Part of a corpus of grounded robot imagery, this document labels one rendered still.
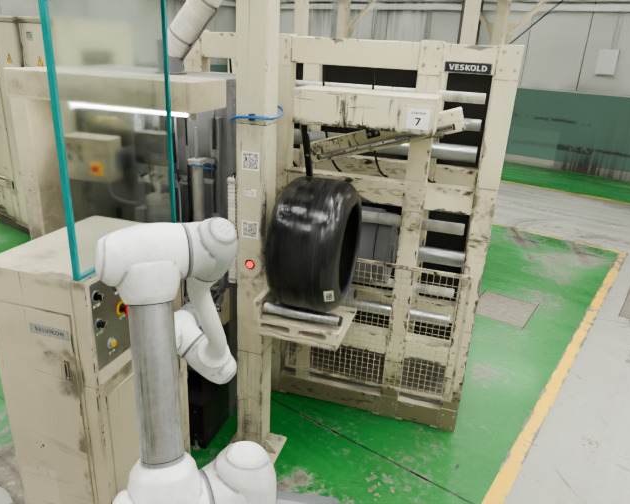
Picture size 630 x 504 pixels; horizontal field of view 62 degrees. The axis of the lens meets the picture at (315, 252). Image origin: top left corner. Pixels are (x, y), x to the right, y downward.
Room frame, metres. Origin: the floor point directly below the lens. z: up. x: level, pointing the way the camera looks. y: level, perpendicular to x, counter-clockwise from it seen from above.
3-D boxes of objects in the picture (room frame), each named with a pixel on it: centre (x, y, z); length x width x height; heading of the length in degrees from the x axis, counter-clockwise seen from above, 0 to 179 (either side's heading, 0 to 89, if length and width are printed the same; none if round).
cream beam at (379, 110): (2.37, -0.19, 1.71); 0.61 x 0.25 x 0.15; 74
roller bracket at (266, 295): (2.16, 0.18, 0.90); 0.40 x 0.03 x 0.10; 164
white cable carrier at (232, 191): (2.16, 0.35, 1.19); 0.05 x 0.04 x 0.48; 164
